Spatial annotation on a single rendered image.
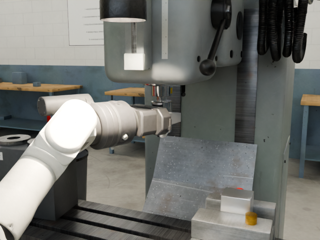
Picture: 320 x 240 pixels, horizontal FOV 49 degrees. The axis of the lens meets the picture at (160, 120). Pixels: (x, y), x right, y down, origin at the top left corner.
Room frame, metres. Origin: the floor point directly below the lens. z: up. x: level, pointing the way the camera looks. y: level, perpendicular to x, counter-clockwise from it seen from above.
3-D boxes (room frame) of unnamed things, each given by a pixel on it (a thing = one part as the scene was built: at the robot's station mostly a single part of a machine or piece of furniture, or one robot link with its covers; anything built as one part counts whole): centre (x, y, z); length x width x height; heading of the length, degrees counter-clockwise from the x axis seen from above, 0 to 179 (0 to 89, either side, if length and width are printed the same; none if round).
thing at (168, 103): (0.76, 0.00, 1.26); 0.05 x 0.05 x 0.01
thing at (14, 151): (0.94, 0.36, 1.04); 0.22 x 0.12 x 0.20; 74
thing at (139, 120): (0.70, 0.06, 1.23); 0.13 x 0.12 x 0.10; 44
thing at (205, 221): (0.64, -0.14, 1.03); 0.15 x 0.06 x 0.04; 68
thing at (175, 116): (0.74, -0.02, 1.23); 0.06 x 0.02 x 0.03; 134
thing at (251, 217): (0.63, -0.17, 1.06); 0.02 x 0.02 x 0.02
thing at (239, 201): (0.69, -0.16, 1.05); 0.06 x 0.05 x 0.06; 68
